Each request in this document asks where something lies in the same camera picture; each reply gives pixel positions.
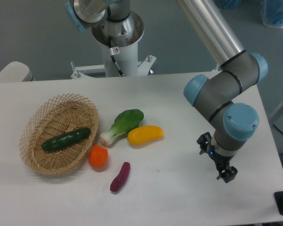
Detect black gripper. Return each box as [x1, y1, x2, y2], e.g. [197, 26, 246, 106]
[197, 132, 238, 183]

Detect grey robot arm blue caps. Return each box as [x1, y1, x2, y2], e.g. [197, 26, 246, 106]
[66, 0, 268, 182]

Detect woven wicker basket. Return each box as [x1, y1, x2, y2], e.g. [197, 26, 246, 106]
[19, 94, 100, 175]

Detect green cucumber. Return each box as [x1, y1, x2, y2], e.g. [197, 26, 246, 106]
[41, 127, 91, 152]

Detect yellow mango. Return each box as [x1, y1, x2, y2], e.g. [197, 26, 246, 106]
[127, 125, 164, 145]

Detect green bok choy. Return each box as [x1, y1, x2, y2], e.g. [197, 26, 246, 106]
[100, 109, 144, 147]

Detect purple sweet potato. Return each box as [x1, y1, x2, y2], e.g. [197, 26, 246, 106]
[110, 162, 131, 193]

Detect orange bell pepper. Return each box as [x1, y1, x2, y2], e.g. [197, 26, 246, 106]
[89, 145, 108, 168]

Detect blue plastic bag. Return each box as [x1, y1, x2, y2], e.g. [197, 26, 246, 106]
[260, 0, 283, 29]

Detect white chair back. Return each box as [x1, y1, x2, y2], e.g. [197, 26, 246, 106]
[0, 61, 35, 83]

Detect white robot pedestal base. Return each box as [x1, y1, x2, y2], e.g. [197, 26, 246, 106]
[71, 11, 157, 79]

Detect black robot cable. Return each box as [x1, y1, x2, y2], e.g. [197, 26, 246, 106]
[107, 35, 125, 77]

